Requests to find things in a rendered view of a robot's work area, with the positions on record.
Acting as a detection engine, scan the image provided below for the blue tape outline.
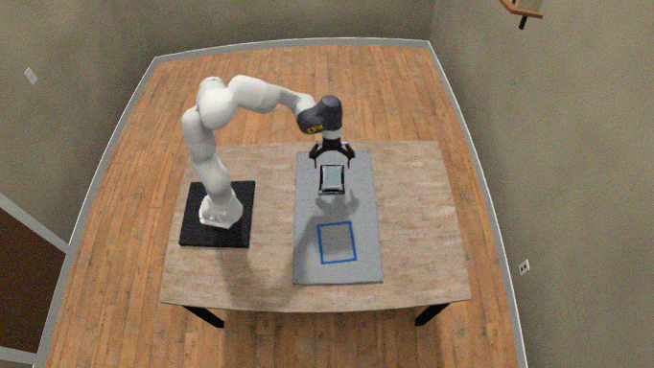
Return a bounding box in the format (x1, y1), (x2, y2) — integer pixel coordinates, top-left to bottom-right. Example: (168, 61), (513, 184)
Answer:
(316, 221), (357, 265)

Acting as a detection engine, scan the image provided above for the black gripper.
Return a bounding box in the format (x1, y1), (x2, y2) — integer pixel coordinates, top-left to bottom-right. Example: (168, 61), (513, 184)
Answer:
(309, 136), (355, 169)

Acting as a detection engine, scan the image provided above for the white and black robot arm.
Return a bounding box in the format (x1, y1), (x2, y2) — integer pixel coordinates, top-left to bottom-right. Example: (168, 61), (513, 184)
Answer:
(181, 75), (342, 229)

